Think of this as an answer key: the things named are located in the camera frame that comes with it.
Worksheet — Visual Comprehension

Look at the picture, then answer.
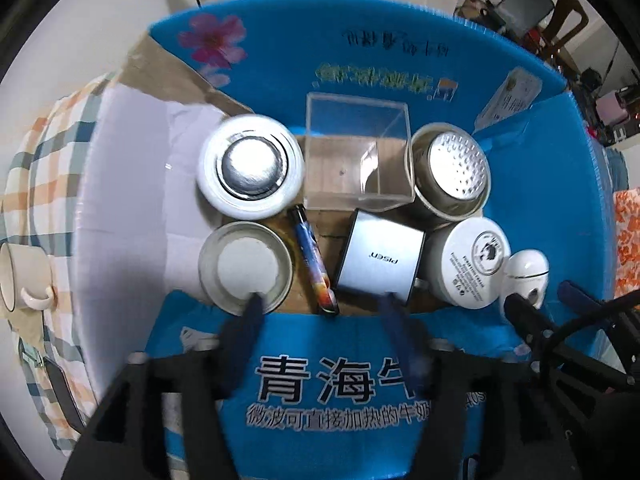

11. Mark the folded green banknote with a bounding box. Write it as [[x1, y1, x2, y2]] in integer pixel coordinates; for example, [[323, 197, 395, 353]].
[[17, 338, 43, 367]]

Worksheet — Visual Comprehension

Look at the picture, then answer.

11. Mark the black weight bench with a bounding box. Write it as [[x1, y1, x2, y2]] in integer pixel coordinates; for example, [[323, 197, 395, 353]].
[[461, 0, 554, 40]]

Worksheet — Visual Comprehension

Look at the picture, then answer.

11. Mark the orange floral blanket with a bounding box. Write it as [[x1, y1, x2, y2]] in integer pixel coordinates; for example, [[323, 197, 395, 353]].
[[614, 188, 640, 298]]

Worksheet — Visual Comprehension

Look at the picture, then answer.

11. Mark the clear acrylic cube box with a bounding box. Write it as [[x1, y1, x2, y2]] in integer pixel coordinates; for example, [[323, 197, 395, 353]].
[[304, 92, 414, 212]]

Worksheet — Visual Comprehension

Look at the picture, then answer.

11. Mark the white enamel mug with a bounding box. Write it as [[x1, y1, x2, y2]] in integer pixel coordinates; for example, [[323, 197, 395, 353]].
[[1, 243, 55, 312]]

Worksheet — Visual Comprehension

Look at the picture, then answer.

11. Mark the pink suitcase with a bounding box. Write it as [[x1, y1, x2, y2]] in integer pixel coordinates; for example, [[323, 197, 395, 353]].
[[596, 90, 629, 127]]

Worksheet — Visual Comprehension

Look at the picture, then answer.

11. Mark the white jar with black lid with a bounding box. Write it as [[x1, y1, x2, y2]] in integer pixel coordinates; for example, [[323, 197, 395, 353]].
[[196, 114, 305, 220]]

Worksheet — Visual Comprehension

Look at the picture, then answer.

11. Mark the white earbuds case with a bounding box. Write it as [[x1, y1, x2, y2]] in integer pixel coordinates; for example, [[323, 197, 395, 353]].
[[499, 249, 549, 312]]

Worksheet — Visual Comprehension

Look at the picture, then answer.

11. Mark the black smartphone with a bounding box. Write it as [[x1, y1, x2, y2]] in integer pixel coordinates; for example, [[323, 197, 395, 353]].
[[43, 358, 85, 434]]

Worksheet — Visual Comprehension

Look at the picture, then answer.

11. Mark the small steel tin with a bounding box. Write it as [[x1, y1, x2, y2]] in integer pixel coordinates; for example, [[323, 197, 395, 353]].
[[198, 221, 293, 316]]

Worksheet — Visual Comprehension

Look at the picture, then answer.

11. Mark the steel perforated strainer cup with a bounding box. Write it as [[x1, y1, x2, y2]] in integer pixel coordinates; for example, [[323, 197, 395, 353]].
[[408, 122, 491, 226]]

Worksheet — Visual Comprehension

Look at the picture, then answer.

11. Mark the white purifying cream jar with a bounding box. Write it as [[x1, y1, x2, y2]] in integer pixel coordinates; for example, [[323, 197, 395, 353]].
[[418, 217, 511, 310]]

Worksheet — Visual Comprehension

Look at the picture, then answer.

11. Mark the blue cardboard milk box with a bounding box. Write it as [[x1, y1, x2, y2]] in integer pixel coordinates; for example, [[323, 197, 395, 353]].
[[64, 0, 623, 479]]

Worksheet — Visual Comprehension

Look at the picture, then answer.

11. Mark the brown wooden chair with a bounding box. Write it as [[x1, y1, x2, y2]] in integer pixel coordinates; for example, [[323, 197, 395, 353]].
[[538, 0, 589, 60]]

